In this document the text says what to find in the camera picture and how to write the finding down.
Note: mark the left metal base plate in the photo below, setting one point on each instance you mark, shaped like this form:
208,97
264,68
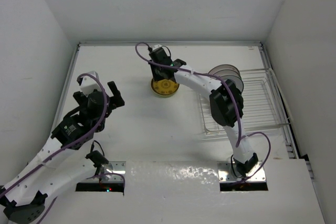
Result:
115,169

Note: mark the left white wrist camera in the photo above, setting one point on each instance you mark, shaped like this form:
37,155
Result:
88,83

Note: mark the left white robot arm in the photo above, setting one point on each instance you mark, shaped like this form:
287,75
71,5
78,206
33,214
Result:
47,176

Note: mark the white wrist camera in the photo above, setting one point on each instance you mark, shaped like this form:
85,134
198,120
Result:
88,83
156,47

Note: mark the metal base plate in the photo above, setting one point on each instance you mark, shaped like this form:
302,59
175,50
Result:
227,173
115,169

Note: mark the lime green plate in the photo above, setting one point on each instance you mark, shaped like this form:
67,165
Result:
164,96

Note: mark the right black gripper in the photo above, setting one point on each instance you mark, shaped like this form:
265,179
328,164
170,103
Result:
156,76

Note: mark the metal wire dish rack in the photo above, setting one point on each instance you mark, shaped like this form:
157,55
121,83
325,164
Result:
263,108

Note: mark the yellow patterned plate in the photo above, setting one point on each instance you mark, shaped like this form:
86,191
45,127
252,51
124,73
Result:
164,86

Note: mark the white plate red rim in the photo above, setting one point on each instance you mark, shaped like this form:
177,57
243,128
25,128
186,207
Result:
225,67

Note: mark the white plate teal emblem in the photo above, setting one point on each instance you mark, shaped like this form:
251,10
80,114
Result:
236,80

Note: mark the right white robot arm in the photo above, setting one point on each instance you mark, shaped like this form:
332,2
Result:
225,100

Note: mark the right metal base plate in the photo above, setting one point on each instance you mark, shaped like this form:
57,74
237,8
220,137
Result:
227,173

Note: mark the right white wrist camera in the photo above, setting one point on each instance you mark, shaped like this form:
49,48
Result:
156,47

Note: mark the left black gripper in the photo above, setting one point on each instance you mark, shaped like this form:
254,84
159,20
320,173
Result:
116,100

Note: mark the white plate red characters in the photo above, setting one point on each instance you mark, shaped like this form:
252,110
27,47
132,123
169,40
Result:
226,73

